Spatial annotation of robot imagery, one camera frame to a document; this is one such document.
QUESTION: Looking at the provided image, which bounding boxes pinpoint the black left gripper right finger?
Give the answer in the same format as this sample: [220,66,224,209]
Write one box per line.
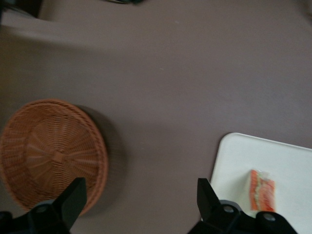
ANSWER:
[187,177,302,234]

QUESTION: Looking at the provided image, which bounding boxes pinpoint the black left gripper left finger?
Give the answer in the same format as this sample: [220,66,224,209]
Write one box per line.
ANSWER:
[0,177,88,234]

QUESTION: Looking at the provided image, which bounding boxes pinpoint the triangle sandwich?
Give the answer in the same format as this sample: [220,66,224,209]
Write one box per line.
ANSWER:
[249,169,276,213]

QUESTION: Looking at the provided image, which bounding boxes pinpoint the black looped cable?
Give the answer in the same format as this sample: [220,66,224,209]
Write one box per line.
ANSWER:
[107,0,147,5]

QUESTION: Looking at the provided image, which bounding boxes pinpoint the round brown wicker basket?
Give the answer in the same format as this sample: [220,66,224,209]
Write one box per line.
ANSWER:
[0,98,109,217]

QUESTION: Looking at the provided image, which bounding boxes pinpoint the beige plastic tray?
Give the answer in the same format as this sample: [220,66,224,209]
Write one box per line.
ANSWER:
[210,132,312,234]

